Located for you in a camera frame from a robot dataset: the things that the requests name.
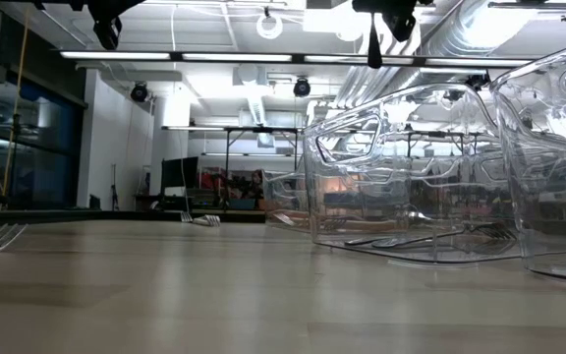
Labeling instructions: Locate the black tripod stand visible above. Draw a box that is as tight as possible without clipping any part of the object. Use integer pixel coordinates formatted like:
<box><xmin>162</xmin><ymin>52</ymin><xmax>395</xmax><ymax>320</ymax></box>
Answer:
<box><xmin>8</xmin><ymin>112</ymin><xmax>23</xmax><ymax>210</ymax></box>

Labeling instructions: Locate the black ceiling spotlight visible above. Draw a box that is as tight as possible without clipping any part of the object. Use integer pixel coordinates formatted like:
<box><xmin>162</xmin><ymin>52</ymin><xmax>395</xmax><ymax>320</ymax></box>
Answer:
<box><xmin>129</xmin><ymin>81</ymin><xmax>149</xmax><ymax>104</ymax></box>
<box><xmin>292</xmin><ymin>77</ymin><xmax>312</xmax><ymax>98</ymax></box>

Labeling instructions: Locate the black monitor screen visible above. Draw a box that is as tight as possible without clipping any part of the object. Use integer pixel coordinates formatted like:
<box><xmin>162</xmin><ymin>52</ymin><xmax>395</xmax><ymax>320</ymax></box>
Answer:
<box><xmin>158</xmin><ymin>155</ymin><xmax>200</xmax><ymax>191</ymax></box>

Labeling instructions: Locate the clear plastic bin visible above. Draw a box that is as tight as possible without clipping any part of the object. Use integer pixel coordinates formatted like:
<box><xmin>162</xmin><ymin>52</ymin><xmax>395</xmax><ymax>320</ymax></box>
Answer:
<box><xmin>302</xmin><ymin>82</ymin><xmax>526</xmax><ymax>266</ymax></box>
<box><xmin>487</xmin><ymin>36</ymin><xmax>566</xmax><ymax>286</ymax></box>
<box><xmin>261</xmin><ymin>168</ymin><xmax>313</xmax><ymax>233</ymax></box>

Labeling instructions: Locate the yellow cable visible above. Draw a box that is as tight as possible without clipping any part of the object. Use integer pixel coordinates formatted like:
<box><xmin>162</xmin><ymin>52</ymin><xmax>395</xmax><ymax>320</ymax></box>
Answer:
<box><xmin>0</xmin><ymin>9</ymin><xmax>31</xmax><ymax>207</ymax></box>

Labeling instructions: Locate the black fork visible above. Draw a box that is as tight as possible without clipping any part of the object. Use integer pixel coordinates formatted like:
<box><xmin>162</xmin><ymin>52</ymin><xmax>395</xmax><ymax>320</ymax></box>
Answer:
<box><xmin>343</xmin><ymin>221</ymin><xmax>519</xmax><ymax>249</ymax></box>

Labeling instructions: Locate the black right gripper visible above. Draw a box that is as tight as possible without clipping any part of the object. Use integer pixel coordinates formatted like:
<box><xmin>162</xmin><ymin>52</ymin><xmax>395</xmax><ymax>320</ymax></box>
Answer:
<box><xmin>351</xmin><ymin>0</ymin><xmax>418</xmax><ymax>69</ymax></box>

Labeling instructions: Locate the silver ceiling air duct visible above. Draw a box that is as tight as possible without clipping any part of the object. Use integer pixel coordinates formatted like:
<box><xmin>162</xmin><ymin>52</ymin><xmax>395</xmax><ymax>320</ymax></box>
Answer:
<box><xmin>334</xmin><ymin>0</ymin><xmax>566</xmax><ymax>112</ymax></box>

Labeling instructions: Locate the black aluminium table frame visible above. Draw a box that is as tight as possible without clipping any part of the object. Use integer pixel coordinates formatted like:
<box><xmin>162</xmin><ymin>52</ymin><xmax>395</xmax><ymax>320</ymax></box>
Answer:
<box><xmin>0</xmin><ymin>208</ymin><xmax>267</xmax><ymax>225</ymax></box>

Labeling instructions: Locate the black background table frame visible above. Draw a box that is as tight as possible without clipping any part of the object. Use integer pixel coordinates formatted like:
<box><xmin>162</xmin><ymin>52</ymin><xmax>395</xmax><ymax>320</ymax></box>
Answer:
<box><xmin>162</xmin><ymin>124</ymin><xmax>305</xmax><ymax>210</ymax></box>

